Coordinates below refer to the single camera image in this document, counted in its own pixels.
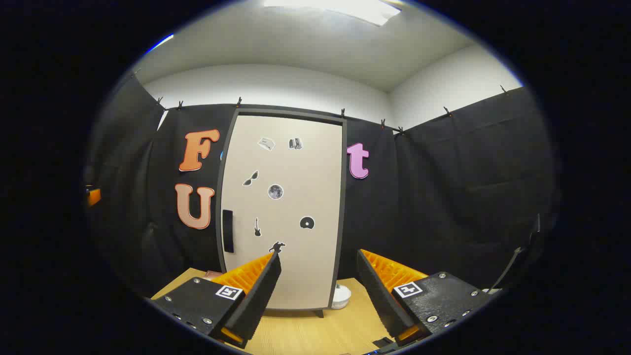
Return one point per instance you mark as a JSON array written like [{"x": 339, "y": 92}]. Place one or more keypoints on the grey cabinet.
[{"x": 344, "y": 197}]

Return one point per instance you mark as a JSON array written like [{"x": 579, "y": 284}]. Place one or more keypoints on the large ceiling light panel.
[{"x": 345, "y": 7}]

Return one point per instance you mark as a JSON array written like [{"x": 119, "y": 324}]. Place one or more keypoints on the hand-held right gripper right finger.
[{"x": 379, "y": 301}]

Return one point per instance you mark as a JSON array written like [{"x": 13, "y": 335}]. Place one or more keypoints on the small ceiling light panel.
[{"x": 160, "y": 43}]

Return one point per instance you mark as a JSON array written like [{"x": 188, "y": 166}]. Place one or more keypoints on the white round device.
[{"x": 341, "y": 296}]

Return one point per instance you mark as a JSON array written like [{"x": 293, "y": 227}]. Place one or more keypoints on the black backdrop cloth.
[{"x": 443, "y": 197}]

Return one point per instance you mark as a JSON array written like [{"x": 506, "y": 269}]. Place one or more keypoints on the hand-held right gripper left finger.
[{"x": 261, "y": 296}]

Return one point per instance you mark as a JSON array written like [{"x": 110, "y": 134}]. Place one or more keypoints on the black device with lights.
[{"x": 377, "y": 351}]

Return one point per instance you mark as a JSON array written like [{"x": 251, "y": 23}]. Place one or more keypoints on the black tape strip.
[{"x": 382, "y": 341}]

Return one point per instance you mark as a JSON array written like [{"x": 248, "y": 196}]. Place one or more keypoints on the row of backdrop clips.
[{"x": 239, "y": 102}]

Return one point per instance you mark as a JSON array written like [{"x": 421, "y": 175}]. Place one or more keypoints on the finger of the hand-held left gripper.
[{"x": 93, "y": 196}]

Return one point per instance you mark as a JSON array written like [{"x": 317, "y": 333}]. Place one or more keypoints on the reddish brown coaster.
[{"x": 213, "y": 274}]

